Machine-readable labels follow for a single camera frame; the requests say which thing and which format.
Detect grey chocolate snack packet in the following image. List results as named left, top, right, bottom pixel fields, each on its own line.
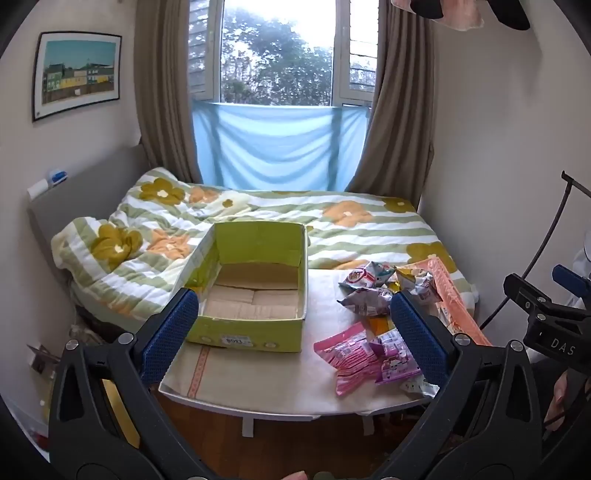
left=337, top=287, right=394, bottom=318

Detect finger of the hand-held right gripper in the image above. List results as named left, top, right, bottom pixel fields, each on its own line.
left=503, top=273, right=561, bottom=324
left=553, top=264, right=591, bottom=291

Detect green cardboard box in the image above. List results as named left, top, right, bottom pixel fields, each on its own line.
left=182, top=222, right=309, bottom=354

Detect brown curtain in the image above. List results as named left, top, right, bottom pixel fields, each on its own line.
left=134, top=0, right=204, bottom=185
left=346, top=0, right=437, bottom=208

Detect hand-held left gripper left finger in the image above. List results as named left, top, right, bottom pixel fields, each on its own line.
left=48, top=287, right=218, bottom=480

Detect white framed window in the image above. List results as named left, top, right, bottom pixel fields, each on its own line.
left=187, top=0, right=382, bottom=109

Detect grey headboard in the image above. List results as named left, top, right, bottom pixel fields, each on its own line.
left=25, top=144, right=148, bottom=278

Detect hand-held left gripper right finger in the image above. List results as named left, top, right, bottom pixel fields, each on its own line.
left=374, top=292, right=561, bottom=480

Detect white red blue snack packet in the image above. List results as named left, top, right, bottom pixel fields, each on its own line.
left=338, top=261, right=399, bottom=291

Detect brown cardboard piece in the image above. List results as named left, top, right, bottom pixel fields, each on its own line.
left=27, top=344, right=61, bottom=374

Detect light blue cloth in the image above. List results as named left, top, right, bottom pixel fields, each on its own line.
left=191, top=102, right=370, bottom=192

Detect yellow snack packet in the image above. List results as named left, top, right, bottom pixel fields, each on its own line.
left=367, top=316, right=399, bottom=337

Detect silver white snack packet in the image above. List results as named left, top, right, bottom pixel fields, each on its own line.
left=394, top=265, right=439, bottom=305

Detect white lint roller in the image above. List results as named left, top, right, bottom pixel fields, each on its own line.
left=27, top=170, right=69, bottom=200

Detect black stand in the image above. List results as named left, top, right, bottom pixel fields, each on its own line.
left=480, top=171, right=591, bottom=330

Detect white table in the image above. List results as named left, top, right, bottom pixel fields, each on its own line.
left=159, top=383, right=435, bottom=439

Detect person's right hand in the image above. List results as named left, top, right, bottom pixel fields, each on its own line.
left=545, top=369, right=575, bottom=432

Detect floral striped blanket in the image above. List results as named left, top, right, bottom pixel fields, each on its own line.
left=51, top=167, right=476, bottom=333

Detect purple pink snack packet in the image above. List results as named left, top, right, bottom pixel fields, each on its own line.
left=369, top=329, right=422, bottom=386

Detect hanging pink garment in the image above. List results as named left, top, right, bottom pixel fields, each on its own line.
left=390, top=0, right=485, bottom=31

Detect orange patterned cloth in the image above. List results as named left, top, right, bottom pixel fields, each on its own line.
left=409, top=258, right=492, bottom=347

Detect framed wall picture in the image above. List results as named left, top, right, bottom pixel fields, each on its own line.
left=31, top=31, right=123, bottom=123

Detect small white snack packet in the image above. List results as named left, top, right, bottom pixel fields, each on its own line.
left=401, top=376, right=439, bottom=398

